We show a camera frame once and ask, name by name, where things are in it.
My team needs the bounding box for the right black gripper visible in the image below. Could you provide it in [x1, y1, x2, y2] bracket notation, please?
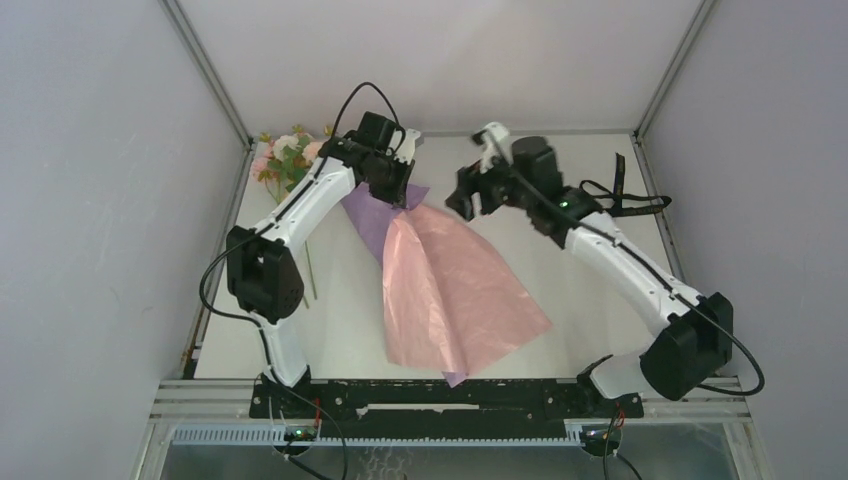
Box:
[442, 146, 532, 225]

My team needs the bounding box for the black ribbon strap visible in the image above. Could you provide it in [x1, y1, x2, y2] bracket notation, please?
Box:
[579, 153, 674, 220]

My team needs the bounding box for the fake flower bouquet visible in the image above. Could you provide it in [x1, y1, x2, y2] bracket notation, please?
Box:
[250, 124, 336, 309]

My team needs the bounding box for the purple pink wrapping paper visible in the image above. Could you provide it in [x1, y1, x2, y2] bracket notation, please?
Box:
[341, 184, 552, 387]

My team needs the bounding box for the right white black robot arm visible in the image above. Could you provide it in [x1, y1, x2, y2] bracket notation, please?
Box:
[446, 131, 734, 416]

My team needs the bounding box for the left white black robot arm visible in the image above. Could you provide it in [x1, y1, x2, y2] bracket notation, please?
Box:
[225, 112, 421, 417]

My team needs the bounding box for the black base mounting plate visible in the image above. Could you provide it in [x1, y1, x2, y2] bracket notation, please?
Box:
[249, 378, 644, 439]

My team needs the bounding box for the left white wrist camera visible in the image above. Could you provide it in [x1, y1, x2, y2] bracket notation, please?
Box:
[389, 129, 422, 164]

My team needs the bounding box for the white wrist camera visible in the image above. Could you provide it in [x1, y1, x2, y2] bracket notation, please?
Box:
[471, 122, 511, 173]
[389, 129, 422, 164]

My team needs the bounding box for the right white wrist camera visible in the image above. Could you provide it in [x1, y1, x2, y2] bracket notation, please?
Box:
[471, 122, 511, 173]

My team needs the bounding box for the white slotted cable duct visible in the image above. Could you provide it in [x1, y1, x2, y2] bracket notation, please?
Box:
[171, 423, 607, 447]

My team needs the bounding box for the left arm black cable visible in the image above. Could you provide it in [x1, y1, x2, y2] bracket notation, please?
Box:
[198, 81, 407, 480]

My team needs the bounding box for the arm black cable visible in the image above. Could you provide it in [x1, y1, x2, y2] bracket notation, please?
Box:
[198, 81, 407, 480]
[486, 132, 766, 399]

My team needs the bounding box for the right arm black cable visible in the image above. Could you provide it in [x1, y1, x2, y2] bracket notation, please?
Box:
[486, 132, 766, 399]

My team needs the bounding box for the aluminium frame rail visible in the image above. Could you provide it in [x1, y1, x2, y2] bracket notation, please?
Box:
[150, 379, 753, 425]

